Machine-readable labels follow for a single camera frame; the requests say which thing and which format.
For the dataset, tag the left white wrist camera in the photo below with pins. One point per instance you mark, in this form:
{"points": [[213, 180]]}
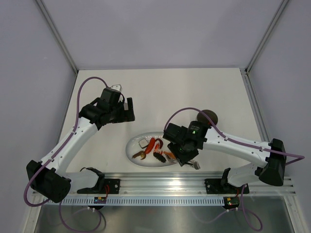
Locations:
{"points": [[117, 87]]}

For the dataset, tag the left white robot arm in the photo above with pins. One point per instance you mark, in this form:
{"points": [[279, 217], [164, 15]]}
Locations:
{"points": [[49, 177]]}

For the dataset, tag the brown shrimp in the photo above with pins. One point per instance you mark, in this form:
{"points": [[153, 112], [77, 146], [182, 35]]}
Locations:
{"points": [[140, 154]]}

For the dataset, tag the red sausage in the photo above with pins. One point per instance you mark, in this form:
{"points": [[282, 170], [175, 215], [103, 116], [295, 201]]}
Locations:
{"points": [[150, 146]]}

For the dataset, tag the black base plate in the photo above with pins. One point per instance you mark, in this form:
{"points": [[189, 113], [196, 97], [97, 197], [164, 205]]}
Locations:
{"points": [[215, 186], [110, 186]]}

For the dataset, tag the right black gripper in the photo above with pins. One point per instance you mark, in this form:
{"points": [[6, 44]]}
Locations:
{"points": [[173, 148]]}

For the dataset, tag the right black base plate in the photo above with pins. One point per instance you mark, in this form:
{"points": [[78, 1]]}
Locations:
{"points": [[215, 186]]}

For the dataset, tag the white oval plate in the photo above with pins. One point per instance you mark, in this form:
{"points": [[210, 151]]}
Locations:
{"points": [[132, 147]]}

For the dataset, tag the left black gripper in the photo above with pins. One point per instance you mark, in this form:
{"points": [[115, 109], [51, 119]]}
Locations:
{"points": [[126, 115]]}

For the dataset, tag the black sea cucumber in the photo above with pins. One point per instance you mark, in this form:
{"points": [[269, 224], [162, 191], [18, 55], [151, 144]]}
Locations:
{"points": [[159, 157]]}

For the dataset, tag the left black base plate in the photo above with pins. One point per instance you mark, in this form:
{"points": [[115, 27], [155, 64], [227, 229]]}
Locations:
{"points": [[110, 186]]}

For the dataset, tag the metal tongs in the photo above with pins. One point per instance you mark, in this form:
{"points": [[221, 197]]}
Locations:
{"points": [[192, 163]]}

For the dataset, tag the aluminium mounting rail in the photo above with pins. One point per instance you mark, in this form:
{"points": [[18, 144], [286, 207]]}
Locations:
{"points": [[186, 184]]}

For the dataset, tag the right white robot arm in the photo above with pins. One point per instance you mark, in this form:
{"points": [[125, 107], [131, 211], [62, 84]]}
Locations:
{"points": [[266, 159]]}

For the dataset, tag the black and white sushi piece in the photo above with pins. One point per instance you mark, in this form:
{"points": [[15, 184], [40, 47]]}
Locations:
{"points": [[143, 143]]}

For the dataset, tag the slotted cable duct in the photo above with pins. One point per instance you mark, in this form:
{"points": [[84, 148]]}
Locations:
{"points": [[152, 201]]}

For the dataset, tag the grey cylindrical lunch container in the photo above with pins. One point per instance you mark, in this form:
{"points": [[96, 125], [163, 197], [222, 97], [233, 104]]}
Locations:
{"points": [[212, 115]]}

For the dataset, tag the red white crab stick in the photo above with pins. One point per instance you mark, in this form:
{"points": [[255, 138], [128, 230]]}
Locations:
{"points": [[157, 149]]}

